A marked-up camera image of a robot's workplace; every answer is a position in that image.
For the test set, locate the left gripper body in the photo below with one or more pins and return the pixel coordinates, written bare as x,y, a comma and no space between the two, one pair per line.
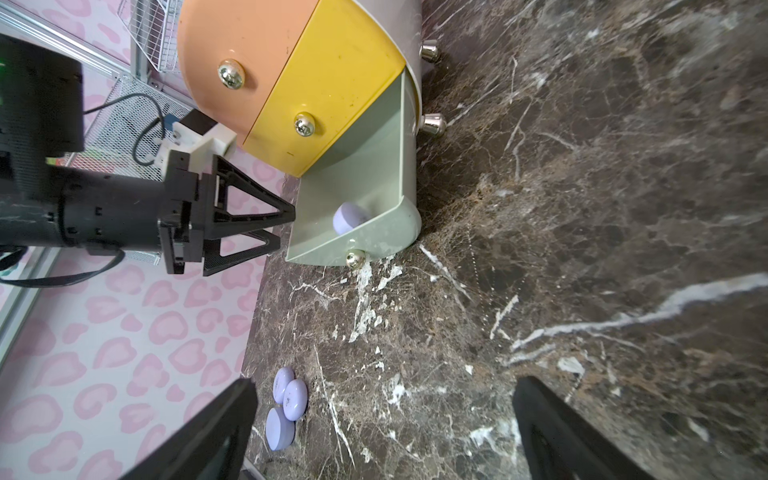
181,215

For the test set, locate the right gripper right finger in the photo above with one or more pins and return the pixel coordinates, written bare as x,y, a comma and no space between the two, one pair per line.
560,444

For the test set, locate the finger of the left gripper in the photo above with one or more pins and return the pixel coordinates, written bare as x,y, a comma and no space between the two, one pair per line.
214,261
238,202

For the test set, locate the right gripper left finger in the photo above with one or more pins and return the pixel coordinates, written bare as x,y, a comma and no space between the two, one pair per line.
212,445

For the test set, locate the grey bottom drawer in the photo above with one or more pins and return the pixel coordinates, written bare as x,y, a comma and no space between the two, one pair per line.
373,164

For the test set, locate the yellow drawer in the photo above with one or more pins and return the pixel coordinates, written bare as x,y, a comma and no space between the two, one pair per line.
342,63

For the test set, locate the orange top drawer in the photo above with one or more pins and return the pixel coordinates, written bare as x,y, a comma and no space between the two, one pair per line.
232,52

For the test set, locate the white round drawer cabinet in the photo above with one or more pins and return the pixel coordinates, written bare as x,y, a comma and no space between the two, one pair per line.
401,21

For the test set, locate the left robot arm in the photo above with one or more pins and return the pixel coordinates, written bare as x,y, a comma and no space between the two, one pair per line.
44,205

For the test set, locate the white mesh side basket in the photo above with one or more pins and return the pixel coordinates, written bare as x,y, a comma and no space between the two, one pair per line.
123,131

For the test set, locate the white wire wall shelf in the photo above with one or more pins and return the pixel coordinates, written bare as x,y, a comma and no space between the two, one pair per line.
153,26

